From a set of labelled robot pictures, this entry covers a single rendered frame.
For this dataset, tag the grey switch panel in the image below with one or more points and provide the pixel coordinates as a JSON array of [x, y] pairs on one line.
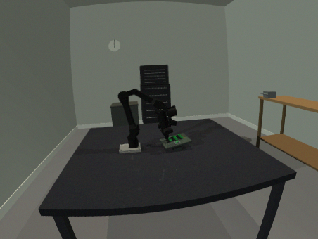
[[175, 142]]

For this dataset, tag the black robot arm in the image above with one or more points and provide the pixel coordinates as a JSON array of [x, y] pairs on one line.
[[157, 103]]

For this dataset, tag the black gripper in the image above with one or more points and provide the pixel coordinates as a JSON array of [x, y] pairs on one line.
[[165, 129]]

